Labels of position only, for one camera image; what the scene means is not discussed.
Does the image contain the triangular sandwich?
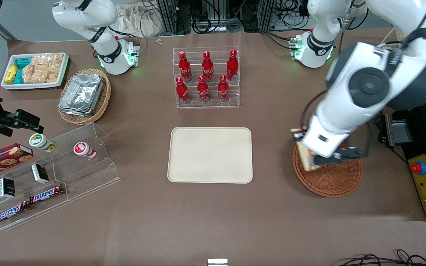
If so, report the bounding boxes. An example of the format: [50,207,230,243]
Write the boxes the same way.
[291,127,323,172]

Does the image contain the white snack tray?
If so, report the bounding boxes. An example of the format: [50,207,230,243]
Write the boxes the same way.
[0,52,70,91]

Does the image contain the round brown wicker basket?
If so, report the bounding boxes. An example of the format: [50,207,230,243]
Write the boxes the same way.
[292,140,363,198]

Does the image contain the oval wicker basket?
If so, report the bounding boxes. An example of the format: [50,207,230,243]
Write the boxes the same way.
[57,68,112,125]

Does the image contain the beige plastic tray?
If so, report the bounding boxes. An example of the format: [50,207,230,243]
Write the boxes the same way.
[167,127,253,184]

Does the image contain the green-lid yogurt bottle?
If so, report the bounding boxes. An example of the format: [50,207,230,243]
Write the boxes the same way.
[28,133,57,153]

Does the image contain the red cookie box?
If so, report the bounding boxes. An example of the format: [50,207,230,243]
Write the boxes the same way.
[0,143,34,181]

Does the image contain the yellow snack packet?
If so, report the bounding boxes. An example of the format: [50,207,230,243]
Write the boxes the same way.
[4,65,19,84]

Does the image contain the small black box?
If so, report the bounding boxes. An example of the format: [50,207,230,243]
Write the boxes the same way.
[31,163,50,184]
[0,178,16,199]

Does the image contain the bag of rice crackers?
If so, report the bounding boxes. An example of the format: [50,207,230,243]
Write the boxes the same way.
[22,54,64,84]

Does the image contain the stacked foil containers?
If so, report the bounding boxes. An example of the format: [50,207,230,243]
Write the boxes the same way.
[58,74,105,117]

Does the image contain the red-lid yogurt bottle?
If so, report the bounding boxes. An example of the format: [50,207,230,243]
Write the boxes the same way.
[73,142,98,160]

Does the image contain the Snickers bar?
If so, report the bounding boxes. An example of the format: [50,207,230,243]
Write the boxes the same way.
[29,184,65,205]
[0,201,28,225]

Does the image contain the grey metal device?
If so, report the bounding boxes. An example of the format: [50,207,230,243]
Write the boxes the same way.
[385,113,417,147]

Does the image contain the clear acrylic stepped display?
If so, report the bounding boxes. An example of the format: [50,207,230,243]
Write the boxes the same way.
[0,123,122,231]

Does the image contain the red cola bottle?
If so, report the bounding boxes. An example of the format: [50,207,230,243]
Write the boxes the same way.
[176,76,190,104]
[197,75,210,104]
[202,51,215,83]
[217,75,230,103]
[226,49,239,82]
[178,51,193,83]

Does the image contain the clear acrylic bottle rack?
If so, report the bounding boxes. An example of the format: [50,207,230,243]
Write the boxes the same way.
[172,47,240,109]

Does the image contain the beige cloth bag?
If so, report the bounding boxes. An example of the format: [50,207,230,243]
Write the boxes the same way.
[115,4,166,37]

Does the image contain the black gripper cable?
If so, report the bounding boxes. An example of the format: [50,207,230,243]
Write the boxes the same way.
[300,91,329,129]

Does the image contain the wire basket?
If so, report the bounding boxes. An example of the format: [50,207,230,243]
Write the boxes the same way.
[382,26,403,49]

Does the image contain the black floor cables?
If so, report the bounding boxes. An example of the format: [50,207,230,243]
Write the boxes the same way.
[341,249,426,266]

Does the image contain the black background cable bundle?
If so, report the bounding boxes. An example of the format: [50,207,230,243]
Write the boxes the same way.
[191,0,244,34]

